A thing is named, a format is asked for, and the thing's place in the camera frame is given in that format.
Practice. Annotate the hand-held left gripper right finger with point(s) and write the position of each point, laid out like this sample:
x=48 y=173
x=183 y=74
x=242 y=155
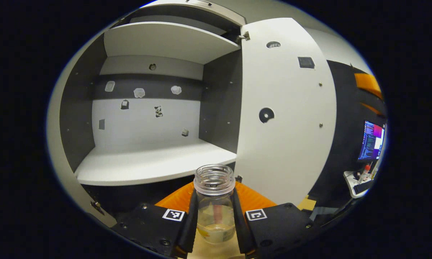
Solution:
x=239 y=226

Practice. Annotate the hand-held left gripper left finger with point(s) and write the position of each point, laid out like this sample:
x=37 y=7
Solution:
x=189 y=223

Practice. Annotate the clear glass bottle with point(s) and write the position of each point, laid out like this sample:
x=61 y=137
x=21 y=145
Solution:
x=216 y=180

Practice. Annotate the white cabinet door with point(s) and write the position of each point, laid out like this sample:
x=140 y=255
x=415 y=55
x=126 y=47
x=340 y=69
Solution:
x=57 y=144
x=284 y=151

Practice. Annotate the white cabinet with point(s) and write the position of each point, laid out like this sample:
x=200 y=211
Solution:
x=140 y=126

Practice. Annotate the red-capped white bottle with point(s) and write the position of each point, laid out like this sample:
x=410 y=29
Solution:
x=363 y=174

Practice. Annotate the white cabinet shelf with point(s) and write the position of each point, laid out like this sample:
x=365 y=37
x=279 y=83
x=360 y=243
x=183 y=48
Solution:
x=172 y=39

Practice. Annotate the metal door hinge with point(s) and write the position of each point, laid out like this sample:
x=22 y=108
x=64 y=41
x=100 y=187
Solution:
x=244 y=36

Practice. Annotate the white cabinet drawer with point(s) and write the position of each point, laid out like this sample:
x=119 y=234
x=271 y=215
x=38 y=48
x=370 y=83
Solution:
x=219 y=12

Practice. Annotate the white side table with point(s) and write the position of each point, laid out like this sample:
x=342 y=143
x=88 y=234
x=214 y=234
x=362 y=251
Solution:
x=351 y=181

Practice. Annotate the black backdrop cloth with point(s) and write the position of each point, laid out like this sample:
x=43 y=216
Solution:
x=345 y=126

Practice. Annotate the computer monitor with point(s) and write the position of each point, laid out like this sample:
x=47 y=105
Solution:
x=370 y=142

